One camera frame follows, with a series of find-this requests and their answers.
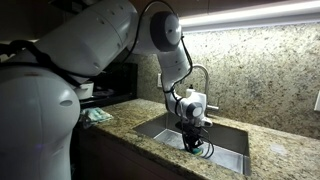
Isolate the steel gooseneck faucet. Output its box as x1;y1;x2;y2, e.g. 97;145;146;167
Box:
191;63;220;116

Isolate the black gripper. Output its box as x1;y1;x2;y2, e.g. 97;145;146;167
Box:
175;121;203;153

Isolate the white wall power outlet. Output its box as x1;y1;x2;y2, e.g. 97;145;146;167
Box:
313;90;320;112

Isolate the black cooktop stove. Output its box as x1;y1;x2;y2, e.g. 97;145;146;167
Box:
79;63;138;109

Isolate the dark wooden base cabinet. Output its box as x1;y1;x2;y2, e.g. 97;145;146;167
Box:
71;126;188;180

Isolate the teal sponge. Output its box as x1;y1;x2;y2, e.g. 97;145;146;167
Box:
191;146;204;156

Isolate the blue white cloth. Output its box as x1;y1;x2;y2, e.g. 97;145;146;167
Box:
79;107;114;129

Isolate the under-cabinet light strip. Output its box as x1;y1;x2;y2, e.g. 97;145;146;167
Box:
179;0;320;33

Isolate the stainless steel sink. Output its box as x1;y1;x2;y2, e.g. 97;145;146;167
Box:
133;111;252;176

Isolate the clear tape patch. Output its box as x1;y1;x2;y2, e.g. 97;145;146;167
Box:
269;143;288;155

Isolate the black strap around arm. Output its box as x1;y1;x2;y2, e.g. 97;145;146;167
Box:
0;39;81;88

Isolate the white cooking pot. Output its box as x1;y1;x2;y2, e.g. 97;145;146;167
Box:
74;81;95;100

